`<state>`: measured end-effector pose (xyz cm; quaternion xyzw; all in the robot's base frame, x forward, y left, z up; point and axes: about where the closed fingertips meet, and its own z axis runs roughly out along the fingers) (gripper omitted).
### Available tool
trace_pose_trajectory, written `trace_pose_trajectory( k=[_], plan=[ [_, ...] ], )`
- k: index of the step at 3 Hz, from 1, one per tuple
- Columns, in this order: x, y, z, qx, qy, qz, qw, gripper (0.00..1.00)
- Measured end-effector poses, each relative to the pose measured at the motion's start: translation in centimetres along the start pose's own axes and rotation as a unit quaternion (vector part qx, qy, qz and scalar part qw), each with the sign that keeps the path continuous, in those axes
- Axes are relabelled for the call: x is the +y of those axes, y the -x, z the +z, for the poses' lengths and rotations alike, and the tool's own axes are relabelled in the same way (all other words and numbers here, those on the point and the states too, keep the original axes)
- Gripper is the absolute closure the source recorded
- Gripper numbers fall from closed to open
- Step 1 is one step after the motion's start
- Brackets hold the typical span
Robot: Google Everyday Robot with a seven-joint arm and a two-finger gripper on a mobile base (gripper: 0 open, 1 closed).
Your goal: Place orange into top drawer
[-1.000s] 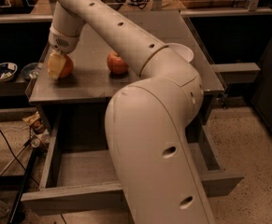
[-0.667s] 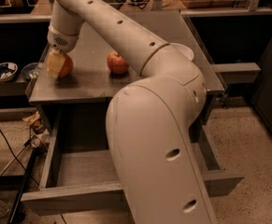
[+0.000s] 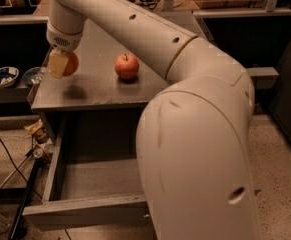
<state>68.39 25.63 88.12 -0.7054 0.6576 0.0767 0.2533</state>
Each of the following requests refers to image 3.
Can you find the black tripod leg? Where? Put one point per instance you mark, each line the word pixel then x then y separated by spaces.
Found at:
pixel 17 223

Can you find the orange fruit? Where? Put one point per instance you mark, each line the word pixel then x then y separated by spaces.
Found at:
pixel 72 64

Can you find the open grey top drawer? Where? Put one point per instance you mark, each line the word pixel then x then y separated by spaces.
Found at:
pixel 85 187

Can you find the snack bag on floor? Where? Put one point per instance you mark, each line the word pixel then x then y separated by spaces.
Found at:
pixel 37 131

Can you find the grey small bowl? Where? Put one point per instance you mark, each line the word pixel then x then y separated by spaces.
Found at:
pixel 33 76

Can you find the grey cabinet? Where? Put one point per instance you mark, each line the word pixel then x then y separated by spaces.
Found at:
pixel 95 85

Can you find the red apple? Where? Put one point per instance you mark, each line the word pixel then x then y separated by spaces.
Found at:
pixel 126 66

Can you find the grey side shelf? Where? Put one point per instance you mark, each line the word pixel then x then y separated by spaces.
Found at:
pixel 263 77

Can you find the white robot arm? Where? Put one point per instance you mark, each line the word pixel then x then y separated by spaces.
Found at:
pixel 204 82

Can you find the blue white bowl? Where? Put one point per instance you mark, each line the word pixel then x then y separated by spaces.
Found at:
pixel 8 76

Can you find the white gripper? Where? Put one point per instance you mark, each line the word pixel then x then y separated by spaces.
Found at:
pixel 63 40

